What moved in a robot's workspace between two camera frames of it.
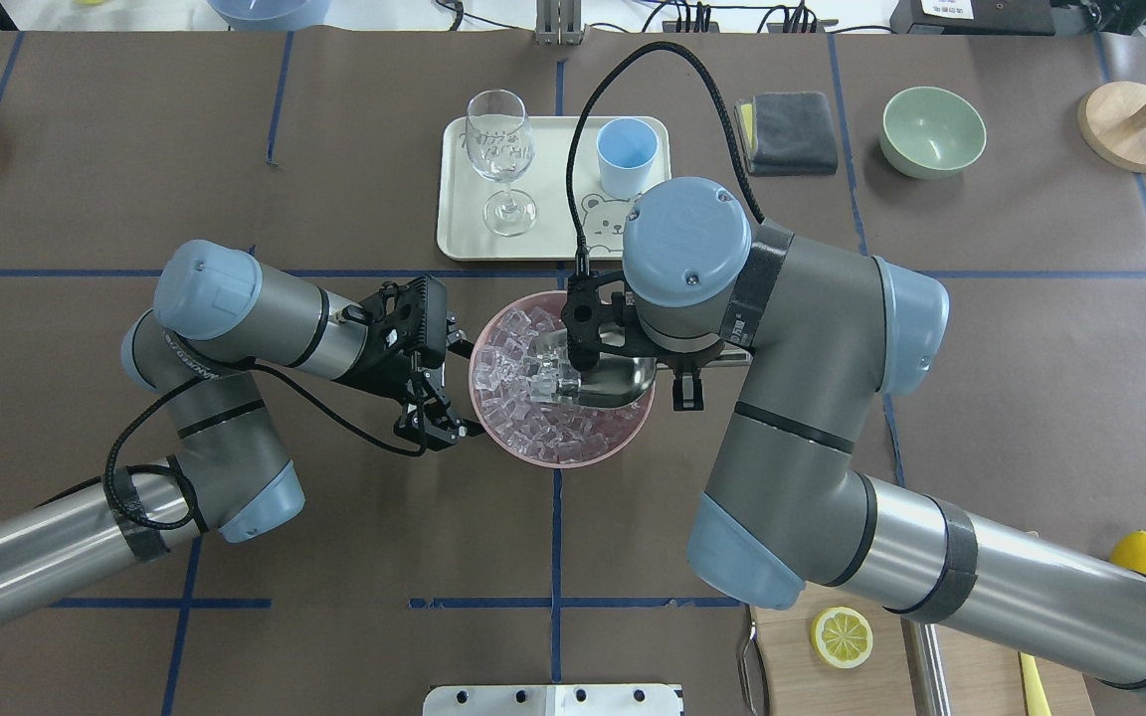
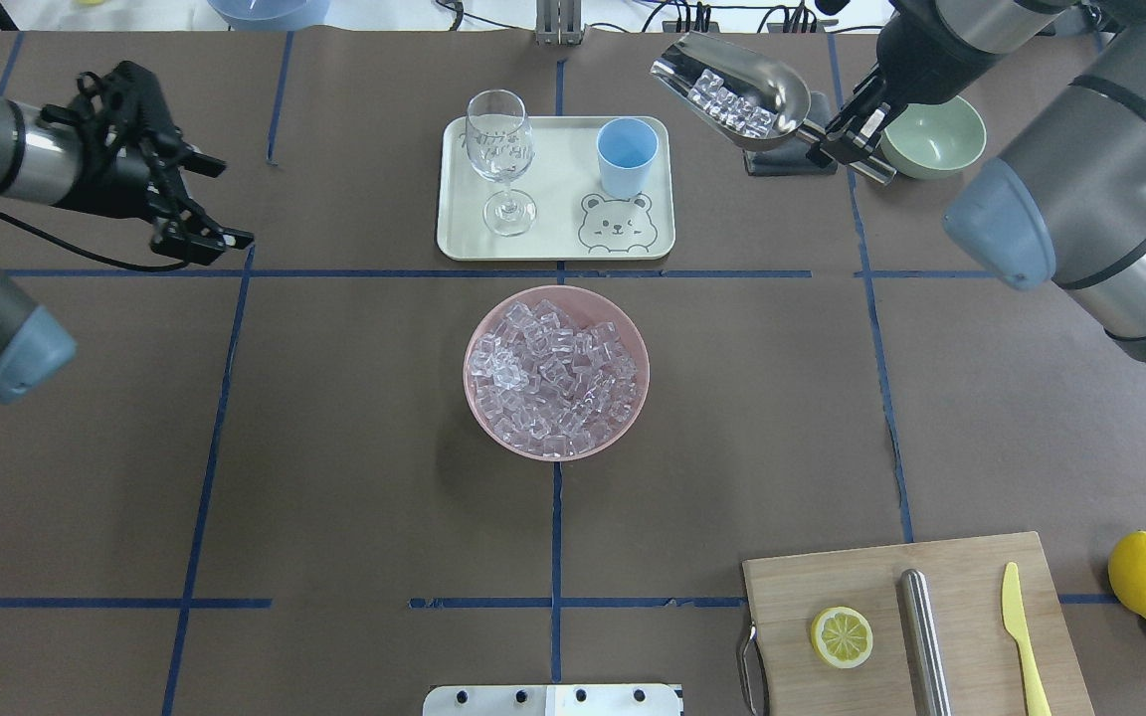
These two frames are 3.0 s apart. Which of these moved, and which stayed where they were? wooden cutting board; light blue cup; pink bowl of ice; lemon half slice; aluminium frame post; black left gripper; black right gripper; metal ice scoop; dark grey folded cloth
Moved: black left gripper; black right gripper; metal ice scoop
Stayed: lemon half slice; dark grey folded cloth; wooden cutting board; light blue cup; pink bowl of ice; aluminium frame post
